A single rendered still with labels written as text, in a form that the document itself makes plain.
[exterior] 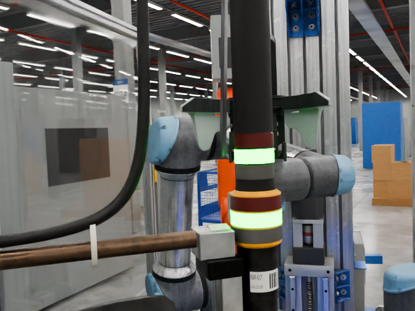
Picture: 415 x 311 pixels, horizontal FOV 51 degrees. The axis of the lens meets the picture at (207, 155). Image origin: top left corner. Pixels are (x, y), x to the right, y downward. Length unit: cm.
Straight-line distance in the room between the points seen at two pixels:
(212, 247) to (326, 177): 46
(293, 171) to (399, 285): 55
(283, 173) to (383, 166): 898
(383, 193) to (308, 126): 930
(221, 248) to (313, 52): 103
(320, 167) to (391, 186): 895
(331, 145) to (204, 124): 85
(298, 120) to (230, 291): 23
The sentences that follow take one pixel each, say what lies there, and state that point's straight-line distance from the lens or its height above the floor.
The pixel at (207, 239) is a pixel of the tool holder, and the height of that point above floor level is 155.
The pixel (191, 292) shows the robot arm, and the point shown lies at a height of 121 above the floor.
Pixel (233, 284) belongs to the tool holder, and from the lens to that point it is 37.
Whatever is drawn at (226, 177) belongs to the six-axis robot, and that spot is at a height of 116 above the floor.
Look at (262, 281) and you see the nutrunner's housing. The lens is 38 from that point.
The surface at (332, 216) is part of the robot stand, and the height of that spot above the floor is 137.
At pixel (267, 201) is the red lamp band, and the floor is 157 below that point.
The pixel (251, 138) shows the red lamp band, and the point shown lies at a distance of 36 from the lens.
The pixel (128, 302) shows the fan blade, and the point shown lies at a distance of 53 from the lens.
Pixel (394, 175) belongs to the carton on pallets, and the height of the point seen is 61.
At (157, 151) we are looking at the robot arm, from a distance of 104.
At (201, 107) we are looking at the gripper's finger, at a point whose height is 166.
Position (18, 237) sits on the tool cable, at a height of 156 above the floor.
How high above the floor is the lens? 163
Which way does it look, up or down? 3 degrees down
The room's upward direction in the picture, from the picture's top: 2 degrees counter-clockwise
